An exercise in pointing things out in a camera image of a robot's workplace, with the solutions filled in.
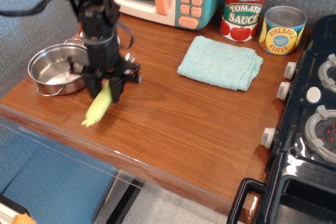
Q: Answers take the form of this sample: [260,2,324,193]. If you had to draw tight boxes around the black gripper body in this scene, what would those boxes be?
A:
[67,32,142,83]

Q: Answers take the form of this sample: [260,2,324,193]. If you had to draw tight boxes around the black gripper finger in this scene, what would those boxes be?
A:
[109,77,125,103]
[83,73,103,98]

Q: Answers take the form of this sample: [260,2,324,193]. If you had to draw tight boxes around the spoon with yellow-green handle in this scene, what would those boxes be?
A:
[81,81,113,127]

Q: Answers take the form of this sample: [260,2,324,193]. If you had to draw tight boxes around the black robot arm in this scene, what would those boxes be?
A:
[69,0,141,103]

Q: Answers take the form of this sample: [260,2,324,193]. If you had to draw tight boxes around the plush mushroom toy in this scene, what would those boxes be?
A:
[78,23,83,38]

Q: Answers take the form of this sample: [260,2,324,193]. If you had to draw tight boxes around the small steel pot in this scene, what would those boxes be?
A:
[27,39,89,97]

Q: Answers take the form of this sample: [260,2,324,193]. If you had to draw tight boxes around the light blue folded cloth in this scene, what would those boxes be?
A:
[177,36,264,91]

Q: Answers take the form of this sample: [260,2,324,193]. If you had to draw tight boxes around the tomato sauce can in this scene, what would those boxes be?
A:
[220,0,266,42]

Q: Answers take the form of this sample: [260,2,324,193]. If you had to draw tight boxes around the white stove knob front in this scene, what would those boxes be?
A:
[261,127,276,149]

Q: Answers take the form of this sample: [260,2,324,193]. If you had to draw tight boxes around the white stove knob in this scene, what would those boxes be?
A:
[283,62,297,80]
[277,82,290,101]
[261,127,276,149]

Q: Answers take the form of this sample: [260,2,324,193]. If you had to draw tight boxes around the white stove knob middle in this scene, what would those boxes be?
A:
[277,82,290,101]

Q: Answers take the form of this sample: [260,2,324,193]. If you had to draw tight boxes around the white stove knob rear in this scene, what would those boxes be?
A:
[283,62,297,80]

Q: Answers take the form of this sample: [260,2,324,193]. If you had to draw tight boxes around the pineapple slices can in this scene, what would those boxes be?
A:
[259,6,308,56]

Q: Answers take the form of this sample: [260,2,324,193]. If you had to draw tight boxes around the black toy stove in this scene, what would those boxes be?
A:
[227,15,335,223]

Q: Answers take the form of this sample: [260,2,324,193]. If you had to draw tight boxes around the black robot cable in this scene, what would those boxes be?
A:
[0,0,58,17]

